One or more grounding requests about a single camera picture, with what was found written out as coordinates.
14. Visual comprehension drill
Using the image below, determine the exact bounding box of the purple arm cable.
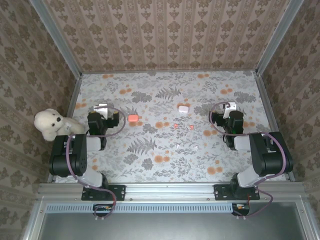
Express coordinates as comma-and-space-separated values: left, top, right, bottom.
66, 106, 127, 221
209, 101, 288, 219

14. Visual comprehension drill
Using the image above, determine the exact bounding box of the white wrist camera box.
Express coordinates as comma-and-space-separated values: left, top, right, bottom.
93, 103, 109, 118
223, 101, 237, 119

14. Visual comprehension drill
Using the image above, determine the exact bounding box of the white teddy bear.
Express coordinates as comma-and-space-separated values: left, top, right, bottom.
34, 108, 86, 143

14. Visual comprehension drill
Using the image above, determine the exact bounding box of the aluminium frame bar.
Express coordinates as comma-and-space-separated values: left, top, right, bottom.
22, 197, 48, 240
296, 199, 316, 240

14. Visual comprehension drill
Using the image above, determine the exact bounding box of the grey slotted cable duct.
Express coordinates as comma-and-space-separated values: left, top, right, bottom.
46, 202, 251, 214

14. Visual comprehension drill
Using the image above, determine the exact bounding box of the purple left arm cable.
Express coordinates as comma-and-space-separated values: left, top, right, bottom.
66, 106, 127, 221

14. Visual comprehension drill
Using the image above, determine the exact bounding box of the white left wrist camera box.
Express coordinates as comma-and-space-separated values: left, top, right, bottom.
93, 103, 109, 118

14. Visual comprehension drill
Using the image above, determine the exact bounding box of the aluminium corner post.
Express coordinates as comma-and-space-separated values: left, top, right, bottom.
255, 0, 305, 76
29, 0, 83, 77

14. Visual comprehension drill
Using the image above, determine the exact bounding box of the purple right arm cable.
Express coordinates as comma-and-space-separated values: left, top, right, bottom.
209, 101, 288, 219

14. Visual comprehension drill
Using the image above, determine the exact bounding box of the aluminium mounting rail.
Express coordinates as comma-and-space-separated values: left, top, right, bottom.
37, 181, 305, 201

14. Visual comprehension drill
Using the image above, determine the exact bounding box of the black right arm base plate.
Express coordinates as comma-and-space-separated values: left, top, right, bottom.
213, 184, 261, 201

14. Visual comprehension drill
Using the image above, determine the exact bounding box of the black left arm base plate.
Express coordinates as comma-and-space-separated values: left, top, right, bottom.
81, 184, 126, 201

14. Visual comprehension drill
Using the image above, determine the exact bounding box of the black connector board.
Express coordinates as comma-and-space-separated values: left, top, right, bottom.
231, 202, 251, 217
92, 203, 116, 218

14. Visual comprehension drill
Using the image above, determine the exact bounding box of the grey metal sheet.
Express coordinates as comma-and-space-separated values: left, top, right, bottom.
37, 202, 308, 240

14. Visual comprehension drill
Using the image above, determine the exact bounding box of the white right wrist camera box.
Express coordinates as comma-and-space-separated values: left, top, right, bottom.
223, 101, 237, 119

